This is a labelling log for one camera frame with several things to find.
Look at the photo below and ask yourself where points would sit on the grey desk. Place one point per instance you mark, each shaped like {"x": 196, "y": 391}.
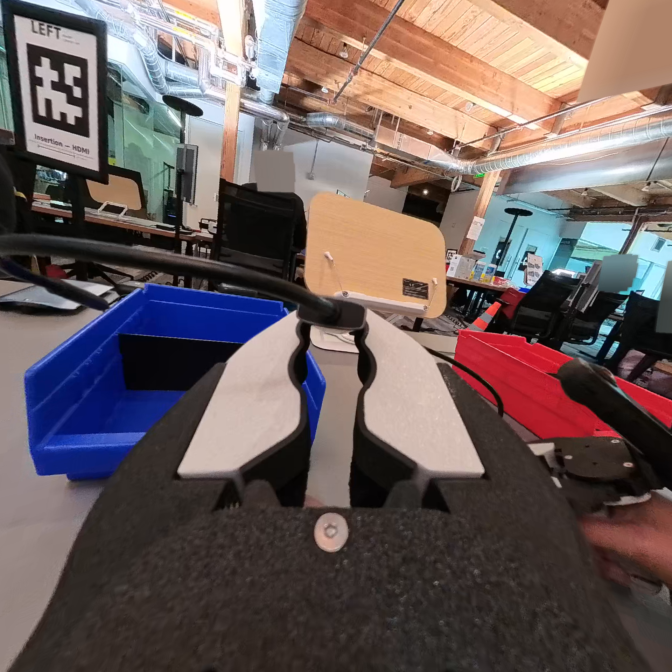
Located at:
{"x": 21, "y": 472}

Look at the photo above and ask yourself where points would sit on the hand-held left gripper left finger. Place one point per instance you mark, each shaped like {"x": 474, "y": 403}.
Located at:
{"x": 246, "y": 399}

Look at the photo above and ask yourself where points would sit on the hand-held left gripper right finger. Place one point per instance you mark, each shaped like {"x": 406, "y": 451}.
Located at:
{"x": 414, "y": 399}

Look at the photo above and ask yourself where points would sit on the black framed printed sign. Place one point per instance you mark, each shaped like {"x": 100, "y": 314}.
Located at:
{"x": 57, "y": 136}

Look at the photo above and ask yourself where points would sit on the blue and white boxes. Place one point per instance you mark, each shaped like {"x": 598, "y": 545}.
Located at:
{"x": 484, "y": 272}

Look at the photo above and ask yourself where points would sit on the white cardboard box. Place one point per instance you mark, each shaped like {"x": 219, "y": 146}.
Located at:
{"x": 459, "y": 266}

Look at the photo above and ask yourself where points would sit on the wooden table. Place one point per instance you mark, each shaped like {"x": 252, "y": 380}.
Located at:
{"x": 483, "y": 283}
{"x": 131, "y": 227}

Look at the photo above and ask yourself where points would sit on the orange traffic cone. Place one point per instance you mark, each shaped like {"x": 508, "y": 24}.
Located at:
{"x": 488, "y": 317}

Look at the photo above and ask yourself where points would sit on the black office chair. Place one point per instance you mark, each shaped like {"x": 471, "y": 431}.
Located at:
{"x": 252, "y": 236}
{"x": 540, "y": 309}
{"x": 603, "y": 320}

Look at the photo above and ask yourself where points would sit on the person's right hand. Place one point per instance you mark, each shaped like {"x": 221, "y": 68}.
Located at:
{"x": 635, "y": 535}

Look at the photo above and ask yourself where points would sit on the black bin divider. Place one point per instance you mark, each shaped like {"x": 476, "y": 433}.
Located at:
{"x": 168, "y": 362}

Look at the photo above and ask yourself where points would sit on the red plastic bin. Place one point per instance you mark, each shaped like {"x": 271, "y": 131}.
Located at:
{"x": 504, "y": 383}

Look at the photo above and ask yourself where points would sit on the silver ventilation duct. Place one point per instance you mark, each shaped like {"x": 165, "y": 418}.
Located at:
{"x": 278, "y": 42}

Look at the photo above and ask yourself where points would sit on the blue plastic bin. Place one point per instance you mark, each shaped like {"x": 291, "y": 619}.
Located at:
{"x": 78, "y": 414}

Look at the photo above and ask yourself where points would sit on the black floor lamp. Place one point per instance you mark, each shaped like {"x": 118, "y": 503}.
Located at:
{"x": 182, "y": 107}
{"x": 517, "y": 212}

